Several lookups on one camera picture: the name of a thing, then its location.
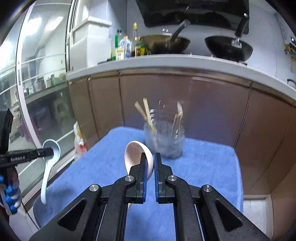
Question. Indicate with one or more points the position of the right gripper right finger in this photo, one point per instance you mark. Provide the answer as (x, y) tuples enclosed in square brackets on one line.
[(201, 213)]

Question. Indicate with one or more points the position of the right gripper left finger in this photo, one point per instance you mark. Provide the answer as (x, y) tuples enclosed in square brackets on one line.
[(99, 213)]

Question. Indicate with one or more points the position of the light blue ceramic spoon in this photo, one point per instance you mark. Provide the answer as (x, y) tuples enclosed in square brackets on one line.
[(50, 161)]

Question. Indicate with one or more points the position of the pink ceramic spoon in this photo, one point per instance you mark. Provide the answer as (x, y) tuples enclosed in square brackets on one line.
[(133, 155)]

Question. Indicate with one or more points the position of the wooden chopstick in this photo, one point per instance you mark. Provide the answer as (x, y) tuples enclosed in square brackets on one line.
[(151, 122), (149, 115), (178, 124), (174, 124), (140, 110)]

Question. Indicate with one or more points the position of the white plastic fork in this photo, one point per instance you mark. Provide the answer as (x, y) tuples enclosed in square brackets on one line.
[(180, 111)]

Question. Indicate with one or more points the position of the blue gloved left hand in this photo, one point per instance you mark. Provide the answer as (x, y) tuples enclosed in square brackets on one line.
[(10, 192)]

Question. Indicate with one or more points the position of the plastic bag on floor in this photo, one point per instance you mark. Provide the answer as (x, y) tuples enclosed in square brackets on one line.
[(79, 143)]

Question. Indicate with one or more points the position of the plastic stool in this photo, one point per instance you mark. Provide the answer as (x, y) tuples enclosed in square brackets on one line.
[(61, 111)]

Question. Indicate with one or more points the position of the brown lower cabinets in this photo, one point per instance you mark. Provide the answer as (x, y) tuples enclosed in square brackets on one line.
[(257, 120)]

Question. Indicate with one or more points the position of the white storage box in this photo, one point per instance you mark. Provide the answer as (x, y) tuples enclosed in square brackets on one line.
[(90, 43)]

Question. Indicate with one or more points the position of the clear oil bottle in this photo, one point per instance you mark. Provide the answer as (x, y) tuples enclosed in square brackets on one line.
[(124, 49)]

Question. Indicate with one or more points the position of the black frying pan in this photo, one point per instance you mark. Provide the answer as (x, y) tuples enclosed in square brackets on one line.
[(228, 48)]

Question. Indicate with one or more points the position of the tall yellow-capped bottle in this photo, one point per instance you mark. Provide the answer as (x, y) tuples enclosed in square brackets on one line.
[(134, 38)]

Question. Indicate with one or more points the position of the black range hood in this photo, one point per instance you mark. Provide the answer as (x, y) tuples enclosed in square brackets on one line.
[(220, 14)]

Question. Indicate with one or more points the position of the wire utensil holder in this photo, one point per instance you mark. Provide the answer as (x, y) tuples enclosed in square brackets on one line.
[(157, 131)]

